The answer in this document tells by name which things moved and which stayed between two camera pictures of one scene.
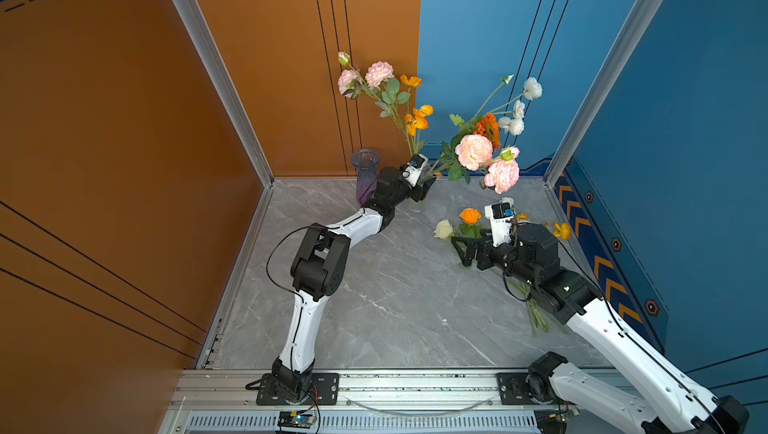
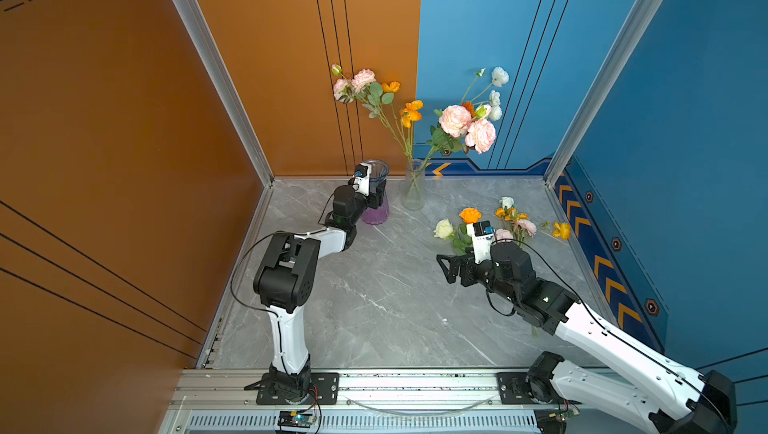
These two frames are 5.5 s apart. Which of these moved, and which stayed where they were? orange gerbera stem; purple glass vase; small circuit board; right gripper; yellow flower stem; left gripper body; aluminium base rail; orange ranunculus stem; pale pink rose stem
Moved: right gripper; pale pink rose stem; left gripper body; orange gerbera stem; purple glass vase
Stayed: small circuit board; yellow flower stem; orange ranunculus stem; aluminium base rail
